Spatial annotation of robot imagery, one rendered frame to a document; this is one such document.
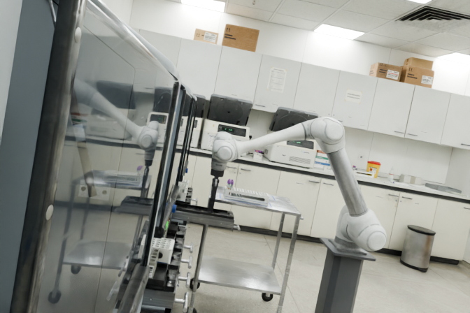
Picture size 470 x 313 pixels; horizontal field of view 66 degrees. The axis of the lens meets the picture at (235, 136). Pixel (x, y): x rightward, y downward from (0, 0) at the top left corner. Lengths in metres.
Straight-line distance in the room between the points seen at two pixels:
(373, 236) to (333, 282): 0.45
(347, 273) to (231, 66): 3.02
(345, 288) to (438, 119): 3.54
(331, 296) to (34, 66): 1.99
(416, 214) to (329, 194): 1.16
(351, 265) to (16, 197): 1.86
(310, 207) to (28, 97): 4.02
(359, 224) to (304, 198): 2.53
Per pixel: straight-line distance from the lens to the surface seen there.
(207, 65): 4.58
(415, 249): 4.85
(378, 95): 5.07
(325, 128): 1.87
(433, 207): 5.26
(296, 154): 4.43
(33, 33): 0.87
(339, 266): 2.30
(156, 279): 1.20
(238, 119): 4.73
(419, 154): 5.78
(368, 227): 2.06
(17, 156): 0.88
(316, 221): 4.66
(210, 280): 2.52
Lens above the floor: 1.35
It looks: 3 degrees down
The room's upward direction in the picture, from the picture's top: 11 degrees clockwise
